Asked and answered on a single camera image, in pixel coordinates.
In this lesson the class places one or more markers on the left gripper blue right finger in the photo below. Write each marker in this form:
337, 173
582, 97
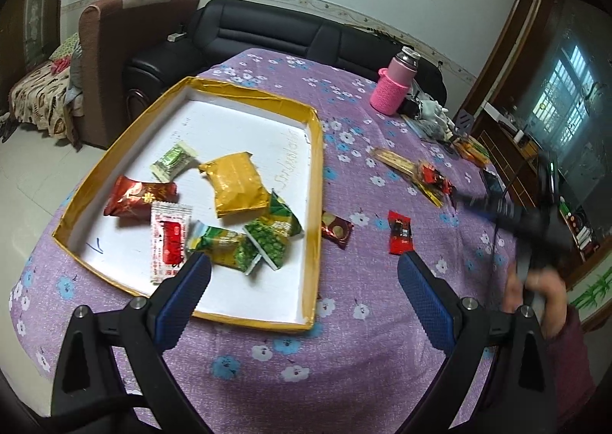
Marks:
432, 300

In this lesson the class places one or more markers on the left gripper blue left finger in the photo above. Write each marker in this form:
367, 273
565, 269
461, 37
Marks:
176, 298

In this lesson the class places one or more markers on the white and red sachet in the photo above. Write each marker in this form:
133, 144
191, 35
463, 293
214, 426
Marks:
169, 226

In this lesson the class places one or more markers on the cracker packet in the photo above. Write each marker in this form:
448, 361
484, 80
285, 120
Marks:
395, 161

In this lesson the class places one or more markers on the yellow snack packet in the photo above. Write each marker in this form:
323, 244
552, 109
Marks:
237, 184

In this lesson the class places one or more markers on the person's right hand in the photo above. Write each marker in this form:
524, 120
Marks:
545, 283

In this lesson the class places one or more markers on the black smartphone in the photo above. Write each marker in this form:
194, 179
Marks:
493, 185

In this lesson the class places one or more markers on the red and black snack packet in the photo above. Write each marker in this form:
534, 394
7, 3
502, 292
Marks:
401, 238

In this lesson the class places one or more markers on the green pea snack packet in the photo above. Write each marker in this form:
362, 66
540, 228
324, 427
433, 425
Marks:
224, 247

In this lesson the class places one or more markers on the orange snack packets pile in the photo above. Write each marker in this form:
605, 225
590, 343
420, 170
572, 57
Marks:
470, 149

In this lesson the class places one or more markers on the dark red round-logo packet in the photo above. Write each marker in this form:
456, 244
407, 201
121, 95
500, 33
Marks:
336, 229

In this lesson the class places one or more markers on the dark red candy packet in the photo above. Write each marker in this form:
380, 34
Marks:
132, 199

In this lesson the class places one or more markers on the purple floral tablecloth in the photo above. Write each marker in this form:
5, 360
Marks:
366, 361

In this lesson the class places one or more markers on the red snack packet cluster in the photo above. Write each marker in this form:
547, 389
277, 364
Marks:
433, 184

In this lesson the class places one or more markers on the wooden cabinet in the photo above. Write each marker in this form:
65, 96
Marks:
546, 87

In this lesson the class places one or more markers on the pale green candy packet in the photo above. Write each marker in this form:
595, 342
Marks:
173, 162

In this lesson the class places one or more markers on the crumpled plastic bag pile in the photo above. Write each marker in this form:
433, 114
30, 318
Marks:
427, 117

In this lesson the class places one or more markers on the pink knit-sleeved bottle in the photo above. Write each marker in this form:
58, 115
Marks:
395, 81

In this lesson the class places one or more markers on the patterned blanket bed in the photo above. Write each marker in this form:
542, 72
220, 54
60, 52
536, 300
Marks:
51, 96

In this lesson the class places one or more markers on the brown armchair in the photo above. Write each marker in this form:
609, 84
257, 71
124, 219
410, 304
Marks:
111, 32

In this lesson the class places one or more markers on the black leather sofa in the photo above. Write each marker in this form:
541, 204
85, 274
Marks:
224, 28

